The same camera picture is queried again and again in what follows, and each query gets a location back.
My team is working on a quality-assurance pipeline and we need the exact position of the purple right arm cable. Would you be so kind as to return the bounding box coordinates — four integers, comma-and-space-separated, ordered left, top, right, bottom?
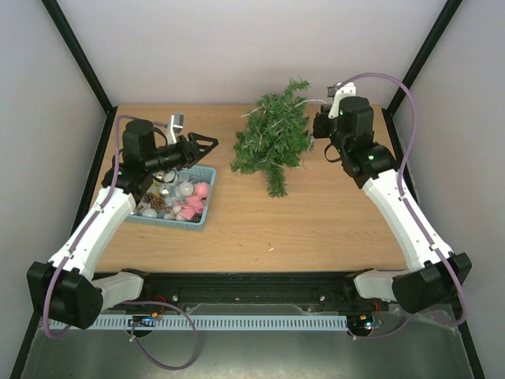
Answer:
335, 72, 469, 341

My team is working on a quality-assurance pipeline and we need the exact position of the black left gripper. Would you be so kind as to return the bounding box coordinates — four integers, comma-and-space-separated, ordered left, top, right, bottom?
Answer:
145, 132, 219, 174

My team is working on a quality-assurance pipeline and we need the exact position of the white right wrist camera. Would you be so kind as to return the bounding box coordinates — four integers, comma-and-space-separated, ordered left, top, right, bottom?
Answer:
327, 81, 357, 119

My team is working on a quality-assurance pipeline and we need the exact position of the clear fairy light string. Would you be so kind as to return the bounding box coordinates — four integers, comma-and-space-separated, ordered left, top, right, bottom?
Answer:
234, 92, 328, 169

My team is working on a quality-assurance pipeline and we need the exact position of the white ball ornament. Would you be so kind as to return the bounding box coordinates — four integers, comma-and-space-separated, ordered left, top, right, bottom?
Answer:
178, 182, 194, 197

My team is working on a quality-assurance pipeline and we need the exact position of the light blue cable duct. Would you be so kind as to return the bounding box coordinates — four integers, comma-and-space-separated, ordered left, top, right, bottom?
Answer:
43, 313, 350, 332

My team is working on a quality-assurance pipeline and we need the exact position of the small green christmas tree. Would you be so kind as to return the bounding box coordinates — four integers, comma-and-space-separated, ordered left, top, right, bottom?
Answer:
230, 78, 313, 197

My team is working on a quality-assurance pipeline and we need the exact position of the pink pompom ornament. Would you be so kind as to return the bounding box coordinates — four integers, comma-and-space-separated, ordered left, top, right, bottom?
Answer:
194, 182, 211, 199

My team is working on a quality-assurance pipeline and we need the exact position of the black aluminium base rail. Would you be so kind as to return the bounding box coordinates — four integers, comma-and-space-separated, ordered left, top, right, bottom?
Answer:
94, 270, 461, 317

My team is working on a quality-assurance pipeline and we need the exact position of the light blue plastic basket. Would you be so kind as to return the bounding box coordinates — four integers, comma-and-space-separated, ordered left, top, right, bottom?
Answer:
126, 165, 216, 231

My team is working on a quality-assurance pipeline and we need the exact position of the pine cone ornament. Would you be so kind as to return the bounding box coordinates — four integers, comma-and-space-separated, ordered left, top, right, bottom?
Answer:
150, 196, 166, 212

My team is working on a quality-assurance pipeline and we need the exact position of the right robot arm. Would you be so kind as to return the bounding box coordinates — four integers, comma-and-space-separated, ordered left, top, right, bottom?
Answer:
312, 96, 472, 313

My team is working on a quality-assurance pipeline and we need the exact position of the pink felt ornament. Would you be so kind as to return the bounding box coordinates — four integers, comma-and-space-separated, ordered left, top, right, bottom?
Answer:
173, 196, 205, 221

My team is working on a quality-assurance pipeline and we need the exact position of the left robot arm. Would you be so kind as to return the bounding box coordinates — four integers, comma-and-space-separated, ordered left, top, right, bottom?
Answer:
27, 115, 219, 340

